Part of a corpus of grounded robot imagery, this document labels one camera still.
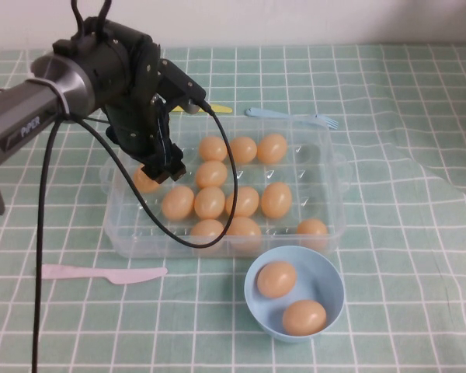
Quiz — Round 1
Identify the light blue plastic fork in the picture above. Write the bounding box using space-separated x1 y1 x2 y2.
244 107 339 130

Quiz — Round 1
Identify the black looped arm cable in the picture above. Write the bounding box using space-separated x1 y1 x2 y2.
70 0 113 38

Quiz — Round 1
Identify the black camera cable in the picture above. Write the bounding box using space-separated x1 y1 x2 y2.
30 101 238 373

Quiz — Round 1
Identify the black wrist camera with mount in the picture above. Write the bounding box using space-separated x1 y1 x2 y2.
157 58 207 116

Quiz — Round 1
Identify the light blue plastic bowl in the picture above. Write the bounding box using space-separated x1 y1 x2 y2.
243 245 346 344

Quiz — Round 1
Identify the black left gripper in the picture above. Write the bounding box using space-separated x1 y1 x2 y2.
104 94 188 184

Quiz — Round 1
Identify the white zip tie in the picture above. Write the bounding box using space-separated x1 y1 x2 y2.
33 75 74 118

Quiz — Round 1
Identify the yellow plastic knife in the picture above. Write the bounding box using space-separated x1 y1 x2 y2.
172 103 233 115

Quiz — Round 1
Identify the clear plastic egg box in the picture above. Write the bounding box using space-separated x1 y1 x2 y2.
100 114 353 260

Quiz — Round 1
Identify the pink plastic knife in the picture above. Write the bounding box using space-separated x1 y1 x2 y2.
33 263 168 286

